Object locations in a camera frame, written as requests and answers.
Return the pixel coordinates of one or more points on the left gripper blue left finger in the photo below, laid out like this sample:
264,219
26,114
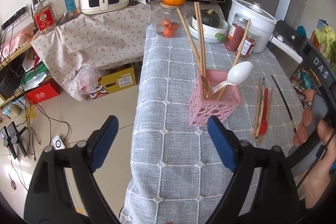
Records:
100,142

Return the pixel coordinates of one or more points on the clear canister with blue label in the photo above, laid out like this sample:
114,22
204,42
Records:
65,11

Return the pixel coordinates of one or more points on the grey checked tablecloth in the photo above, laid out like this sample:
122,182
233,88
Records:
177,175

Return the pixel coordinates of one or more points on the white electric cooking pot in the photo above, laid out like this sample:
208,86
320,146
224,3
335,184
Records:
263,24

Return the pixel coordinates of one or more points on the glass jar with small oranges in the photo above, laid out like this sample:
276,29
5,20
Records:
167,22

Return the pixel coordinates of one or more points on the clear jar of red berries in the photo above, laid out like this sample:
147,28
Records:
236,32

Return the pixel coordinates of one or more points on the thin black chopstick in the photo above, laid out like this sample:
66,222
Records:
262,99

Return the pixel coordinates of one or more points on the clear plastic bag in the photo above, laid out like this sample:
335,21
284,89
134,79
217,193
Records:
86,80

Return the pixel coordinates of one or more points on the right human hand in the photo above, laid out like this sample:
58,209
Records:
316,182

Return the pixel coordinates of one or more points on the white ceramic bowl green handle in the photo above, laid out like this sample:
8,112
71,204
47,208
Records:
211,34

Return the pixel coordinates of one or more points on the green leafy vegetables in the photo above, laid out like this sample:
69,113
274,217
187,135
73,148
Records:
326,40

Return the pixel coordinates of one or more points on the red cardboard box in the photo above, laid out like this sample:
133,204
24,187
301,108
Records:
46,91

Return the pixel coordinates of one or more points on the black chopstick with gold band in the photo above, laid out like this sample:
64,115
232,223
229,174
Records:
286,105

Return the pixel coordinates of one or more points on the bamboo chopstick with green print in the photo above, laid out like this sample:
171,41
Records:
260,91

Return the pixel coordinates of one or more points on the pink perforated utensil holder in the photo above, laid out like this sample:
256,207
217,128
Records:
201,109

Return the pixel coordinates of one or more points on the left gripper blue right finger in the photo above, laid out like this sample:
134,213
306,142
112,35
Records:
225,142

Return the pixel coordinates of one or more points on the green pumpkin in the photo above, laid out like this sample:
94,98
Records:
210,18

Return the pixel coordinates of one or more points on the yellow cardboard box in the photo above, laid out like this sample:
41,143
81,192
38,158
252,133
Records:
120,79

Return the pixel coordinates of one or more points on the floral tablecloth on side table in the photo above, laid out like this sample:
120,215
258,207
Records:
102,41

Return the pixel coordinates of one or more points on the white plastic spoon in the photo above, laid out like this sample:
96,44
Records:
236,76

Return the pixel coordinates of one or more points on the black wire rack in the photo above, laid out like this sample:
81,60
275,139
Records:
303,77

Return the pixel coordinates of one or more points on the plain bamboo chopstick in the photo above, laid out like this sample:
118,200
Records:
209,95
222,91
200,38
267,113
191,42

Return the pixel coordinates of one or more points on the clear jar with red label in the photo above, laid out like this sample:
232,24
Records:
249,43

